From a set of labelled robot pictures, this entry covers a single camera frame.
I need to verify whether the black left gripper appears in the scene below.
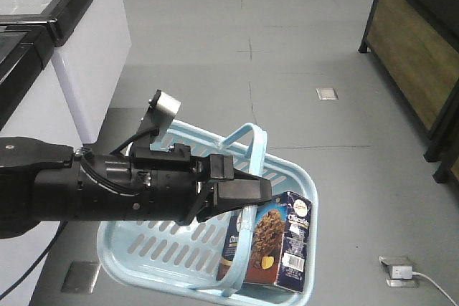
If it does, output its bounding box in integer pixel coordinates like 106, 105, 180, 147
129, 143, 273, 226

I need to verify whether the Chocofila cookie box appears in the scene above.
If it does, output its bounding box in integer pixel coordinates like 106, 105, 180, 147
217, 212, 242, 281
244, 191, 312, 292

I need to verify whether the light blue plastic basket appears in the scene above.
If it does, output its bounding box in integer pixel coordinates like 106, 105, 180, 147
97, 120, 318, 305

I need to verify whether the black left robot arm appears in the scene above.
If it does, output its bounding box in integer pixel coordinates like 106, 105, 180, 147
1, 137, 272, 239

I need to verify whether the steel floor socket plate centre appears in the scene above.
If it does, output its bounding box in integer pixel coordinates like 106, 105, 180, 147
316, 87, 339, 100

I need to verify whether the steel floor socket plate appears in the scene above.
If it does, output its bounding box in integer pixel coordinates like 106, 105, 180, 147
316, 87, 339, 100
61, 261, 101, 295

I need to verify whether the steel floor socket plate left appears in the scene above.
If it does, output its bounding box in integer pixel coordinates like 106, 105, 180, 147
61, 261, 101, 295

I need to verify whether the open floor socket box right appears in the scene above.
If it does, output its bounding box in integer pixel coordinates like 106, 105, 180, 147
378, 256, 419, 288

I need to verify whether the white power plug adapter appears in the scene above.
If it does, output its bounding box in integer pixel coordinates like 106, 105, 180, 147
388, 264, 413, 280

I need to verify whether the near white chest freezer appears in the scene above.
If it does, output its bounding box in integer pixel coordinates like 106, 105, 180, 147
1, 25, 81, 305

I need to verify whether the white chest freezer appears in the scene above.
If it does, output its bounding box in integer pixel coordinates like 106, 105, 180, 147
1, 0, 131, 147
1, 25, 81, 305

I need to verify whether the wooden black-framed display stand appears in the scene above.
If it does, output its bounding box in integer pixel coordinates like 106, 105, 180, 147
359, 0, 458, 162

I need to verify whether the far white chest freezer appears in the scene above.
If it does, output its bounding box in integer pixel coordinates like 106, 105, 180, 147
1, 0, 131, 147

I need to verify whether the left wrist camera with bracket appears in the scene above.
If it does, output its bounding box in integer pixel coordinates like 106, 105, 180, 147
134, 90, 181, 149

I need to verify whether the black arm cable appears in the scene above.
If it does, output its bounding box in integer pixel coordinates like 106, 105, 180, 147
0, 220, 69, 298

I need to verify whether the white power cable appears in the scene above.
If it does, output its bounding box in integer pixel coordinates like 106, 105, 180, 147
412, 272, 459, 303

